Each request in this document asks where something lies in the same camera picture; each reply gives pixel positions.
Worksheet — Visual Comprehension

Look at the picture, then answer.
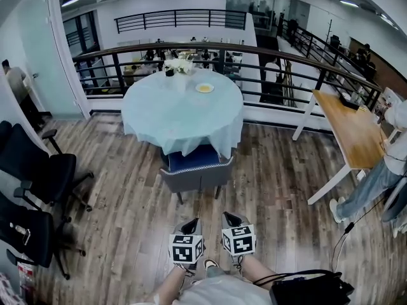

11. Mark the black floor cable with adapter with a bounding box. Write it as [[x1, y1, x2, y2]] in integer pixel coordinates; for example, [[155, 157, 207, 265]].
[[330, 195, 387, 273]]

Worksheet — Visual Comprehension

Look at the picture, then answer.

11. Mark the white flower vase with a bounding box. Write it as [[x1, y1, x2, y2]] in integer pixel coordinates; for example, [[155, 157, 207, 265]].
[[162, 58, 194, 93]]

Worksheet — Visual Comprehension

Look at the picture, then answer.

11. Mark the round table light-blue cloth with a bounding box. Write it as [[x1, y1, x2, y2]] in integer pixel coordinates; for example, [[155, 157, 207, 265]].
[[121, 67, 245, 158]]

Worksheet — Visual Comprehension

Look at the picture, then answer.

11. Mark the person's white shirt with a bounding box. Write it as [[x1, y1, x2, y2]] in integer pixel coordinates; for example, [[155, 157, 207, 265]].
[[177, 274, 274, 305]]

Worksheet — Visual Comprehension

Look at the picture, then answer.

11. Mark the person's right forearm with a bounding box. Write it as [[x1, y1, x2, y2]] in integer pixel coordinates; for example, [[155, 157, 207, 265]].
[[241, 253, 278, 284]]

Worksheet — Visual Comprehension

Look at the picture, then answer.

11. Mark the blue padded chair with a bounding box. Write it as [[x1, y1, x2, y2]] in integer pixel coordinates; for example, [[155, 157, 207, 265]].
[[160, 144, 235, 205]]

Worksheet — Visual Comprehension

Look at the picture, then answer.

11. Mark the straight black railing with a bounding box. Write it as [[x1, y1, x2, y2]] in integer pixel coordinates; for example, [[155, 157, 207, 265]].
[[114, 9, 247, 34]]

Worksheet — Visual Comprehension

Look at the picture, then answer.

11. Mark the red labelled bottle pack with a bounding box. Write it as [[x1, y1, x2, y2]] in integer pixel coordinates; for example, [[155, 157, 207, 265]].
[[16, 259, 36, 295]]

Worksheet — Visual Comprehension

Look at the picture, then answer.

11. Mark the curved black railing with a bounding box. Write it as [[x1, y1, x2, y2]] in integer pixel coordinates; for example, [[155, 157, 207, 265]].
[[72, 41, 384, 120]]

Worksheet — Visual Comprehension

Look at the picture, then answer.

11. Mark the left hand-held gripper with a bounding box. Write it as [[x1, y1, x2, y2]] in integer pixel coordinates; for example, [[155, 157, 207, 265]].
[[168, 218, 205, 264]]

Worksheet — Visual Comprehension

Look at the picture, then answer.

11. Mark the black mesh office chair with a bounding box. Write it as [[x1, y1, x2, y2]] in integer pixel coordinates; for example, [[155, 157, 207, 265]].
[[0, 121, 95, 212], [0, 191, 87, 281]]

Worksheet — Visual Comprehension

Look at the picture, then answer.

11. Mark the person's left forearm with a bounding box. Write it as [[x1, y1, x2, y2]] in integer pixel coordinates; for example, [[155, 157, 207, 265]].
[[155, 264, 189, 303]]

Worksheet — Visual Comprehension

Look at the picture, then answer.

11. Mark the black equipment bag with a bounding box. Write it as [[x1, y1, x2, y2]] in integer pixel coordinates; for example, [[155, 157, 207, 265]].
[[269, 270, 355, 305]]

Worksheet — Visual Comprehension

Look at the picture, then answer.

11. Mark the clear water bottle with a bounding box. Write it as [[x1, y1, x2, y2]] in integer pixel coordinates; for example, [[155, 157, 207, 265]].
[[9, 222, 32, 246]]

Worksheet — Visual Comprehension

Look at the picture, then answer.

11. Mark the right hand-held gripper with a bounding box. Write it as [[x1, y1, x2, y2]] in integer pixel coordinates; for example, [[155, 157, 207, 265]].
[[221, 212, 257, 257]]

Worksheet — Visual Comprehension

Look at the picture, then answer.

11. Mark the black box on desk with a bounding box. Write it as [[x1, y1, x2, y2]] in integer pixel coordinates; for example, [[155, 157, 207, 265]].
[[338, 93, 360, 111]]

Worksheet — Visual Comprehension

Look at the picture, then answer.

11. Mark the frosted glass door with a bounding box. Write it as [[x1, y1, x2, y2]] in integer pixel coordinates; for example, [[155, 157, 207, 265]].
[[18, 0, 88, 119]]

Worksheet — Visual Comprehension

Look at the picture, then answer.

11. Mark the wooden desk with white legs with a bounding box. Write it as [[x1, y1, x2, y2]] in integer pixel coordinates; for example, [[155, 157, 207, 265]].
[[292, 89, 390, 206]]

